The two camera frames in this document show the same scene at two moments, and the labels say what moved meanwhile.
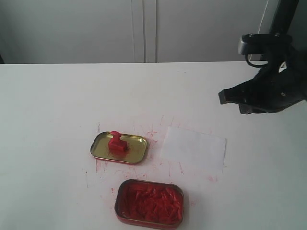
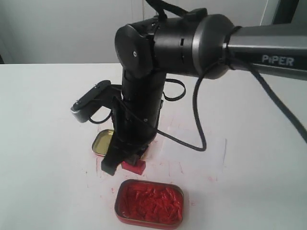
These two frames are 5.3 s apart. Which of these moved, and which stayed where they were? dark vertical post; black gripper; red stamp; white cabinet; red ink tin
Moved: red stamp; black gripper
Stayed: dark vertical post; red ink tin; white cabinet
